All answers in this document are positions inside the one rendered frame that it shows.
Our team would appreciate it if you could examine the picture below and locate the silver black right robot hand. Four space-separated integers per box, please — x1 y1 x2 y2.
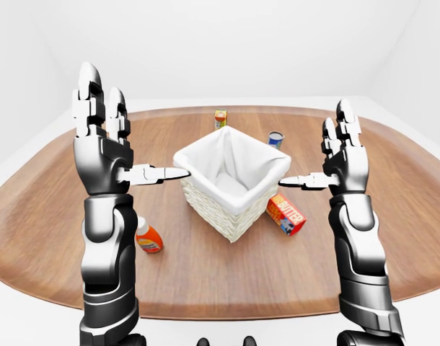
278 98 370 198

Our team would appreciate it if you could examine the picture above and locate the white wicker basket with liner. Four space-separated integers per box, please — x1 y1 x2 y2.
172 125 292 244

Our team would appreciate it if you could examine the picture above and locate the blue and white tin can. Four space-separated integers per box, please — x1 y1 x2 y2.
267 130 286 151

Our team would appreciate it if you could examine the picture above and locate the orange bottle with white cap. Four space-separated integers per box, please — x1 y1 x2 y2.
135 216 164 254

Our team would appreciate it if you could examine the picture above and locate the red butter box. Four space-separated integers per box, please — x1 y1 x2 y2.
265 193 308 237

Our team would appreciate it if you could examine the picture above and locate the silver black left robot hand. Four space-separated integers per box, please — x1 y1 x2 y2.
71 61 191 197

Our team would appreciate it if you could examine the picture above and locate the yellow orange juice carton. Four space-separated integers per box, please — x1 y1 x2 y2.
214 108 229 131

